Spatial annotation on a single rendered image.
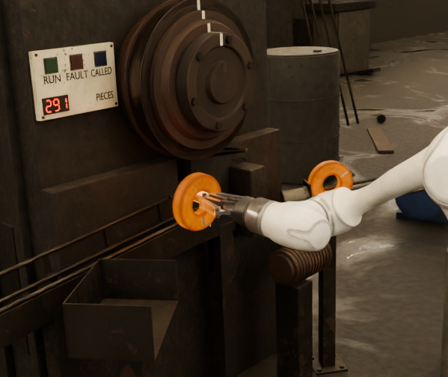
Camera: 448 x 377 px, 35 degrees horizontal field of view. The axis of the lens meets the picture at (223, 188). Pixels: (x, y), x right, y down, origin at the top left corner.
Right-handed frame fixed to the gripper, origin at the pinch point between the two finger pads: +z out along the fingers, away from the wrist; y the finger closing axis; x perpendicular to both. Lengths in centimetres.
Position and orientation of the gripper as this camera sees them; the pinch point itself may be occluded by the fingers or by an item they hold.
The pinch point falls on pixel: (197, 195)
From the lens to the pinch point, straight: 192.5
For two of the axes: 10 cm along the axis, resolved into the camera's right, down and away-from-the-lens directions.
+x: -0.1, -9.5, -3.2
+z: -7.3, -2.2, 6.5
